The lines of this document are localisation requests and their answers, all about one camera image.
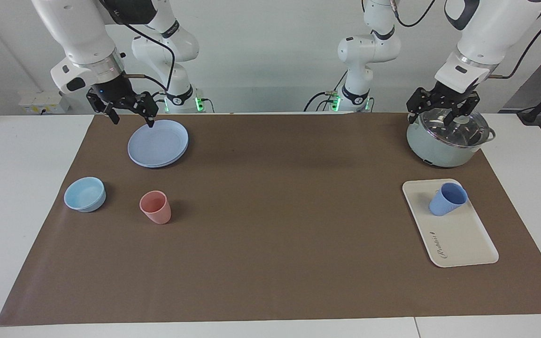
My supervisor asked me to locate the cream tray with bear print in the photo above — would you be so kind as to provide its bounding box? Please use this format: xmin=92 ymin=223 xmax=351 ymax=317
xmin=402 ymin=178 xmax=500 ymax=269

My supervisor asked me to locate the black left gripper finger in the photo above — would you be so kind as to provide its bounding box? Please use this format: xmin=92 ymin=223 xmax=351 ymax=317
xmin=406 ymin=87 xmax=427 ymax=125
xmin=442 ymin=93 xmax=481 ymax=127

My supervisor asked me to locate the pale green cooking pot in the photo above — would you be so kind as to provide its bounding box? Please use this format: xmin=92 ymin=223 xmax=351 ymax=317
xmin=406 ymin=111 xmax=496 ymax=169

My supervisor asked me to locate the blue round plate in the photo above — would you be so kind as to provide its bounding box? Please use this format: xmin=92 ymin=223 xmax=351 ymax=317
xmin=127 ymin=119 xmax=190 ymax=169

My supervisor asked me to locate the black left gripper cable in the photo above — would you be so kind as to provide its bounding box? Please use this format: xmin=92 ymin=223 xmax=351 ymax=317
xmin=489 ymin=2 xmax=541 ymax=79

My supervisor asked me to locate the black cable loop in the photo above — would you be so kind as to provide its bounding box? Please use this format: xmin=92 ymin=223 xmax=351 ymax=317
xmin=390 ymin=0 xmax=438 ymax=28

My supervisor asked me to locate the blue ribbed cup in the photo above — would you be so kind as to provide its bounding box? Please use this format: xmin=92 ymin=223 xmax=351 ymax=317
xmin=428 ymin=182 xmax=469 ymax=217

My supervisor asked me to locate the black left base cable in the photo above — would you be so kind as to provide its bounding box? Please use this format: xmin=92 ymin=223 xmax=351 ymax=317
xmin=303 ymin=69 xmax=350 ymax=113

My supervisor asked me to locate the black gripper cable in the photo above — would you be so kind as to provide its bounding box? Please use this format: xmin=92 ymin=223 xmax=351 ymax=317
xmin=123 ymin=23 xmax=176 ymax=92
xmin=489 ymin=2 xmax=541 ymax=79

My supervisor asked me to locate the white wall socket box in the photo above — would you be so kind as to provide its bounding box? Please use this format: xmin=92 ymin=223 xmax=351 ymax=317
xmin=18 ymin=90 xmax=70 ymax=115

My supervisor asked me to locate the glass pot lid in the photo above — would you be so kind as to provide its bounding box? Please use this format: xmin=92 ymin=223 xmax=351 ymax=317
xmin=418 ymin=109 xmax=491 ymax=149

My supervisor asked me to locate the pink cup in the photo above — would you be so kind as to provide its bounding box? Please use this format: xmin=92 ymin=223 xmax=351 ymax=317
xmin=139 ymin=190 xmax=172 ymax=225

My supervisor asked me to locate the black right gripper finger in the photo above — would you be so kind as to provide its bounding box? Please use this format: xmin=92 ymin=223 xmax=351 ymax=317
xmin=103 ymin=102 xmax=121 ymax=125
xmin=139 ymin=92 xmax=160 ymax=129

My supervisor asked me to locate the brown table mat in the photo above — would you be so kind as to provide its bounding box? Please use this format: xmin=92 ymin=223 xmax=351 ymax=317
xmin=0 ymin=112 xmax=541 ymax=326

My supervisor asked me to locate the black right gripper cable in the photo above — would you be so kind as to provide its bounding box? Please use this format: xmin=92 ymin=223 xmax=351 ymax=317
xmin=123 ymin=23 xmax=176 ymax=92

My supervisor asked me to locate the light blue bowl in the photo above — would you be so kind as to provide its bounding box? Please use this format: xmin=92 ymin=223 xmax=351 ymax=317
xmin=63 ymin=177 xmax=107 ymax=213

